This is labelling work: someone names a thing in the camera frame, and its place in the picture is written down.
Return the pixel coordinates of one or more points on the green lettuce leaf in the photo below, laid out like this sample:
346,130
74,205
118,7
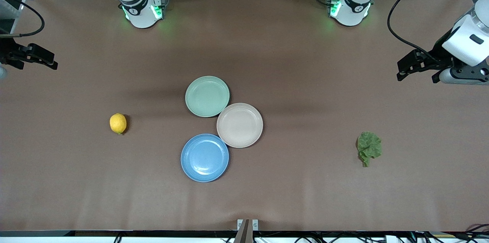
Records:
369,145

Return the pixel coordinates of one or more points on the blue round plate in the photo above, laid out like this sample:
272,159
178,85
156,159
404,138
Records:
204,157

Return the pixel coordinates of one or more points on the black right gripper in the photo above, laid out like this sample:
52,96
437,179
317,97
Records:
8,54

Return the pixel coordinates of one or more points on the pale green round plate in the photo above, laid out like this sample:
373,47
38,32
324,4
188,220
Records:
207,96

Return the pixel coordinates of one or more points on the yellow lemon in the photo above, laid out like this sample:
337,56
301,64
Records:
118,123

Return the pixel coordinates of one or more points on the beige round plate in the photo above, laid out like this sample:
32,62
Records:
240,125

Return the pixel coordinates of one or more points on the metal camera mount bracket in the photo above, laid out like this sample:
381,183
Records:
247,231

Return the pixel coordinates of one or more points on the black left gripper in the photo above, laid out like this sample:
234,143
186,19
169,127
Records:
439,56

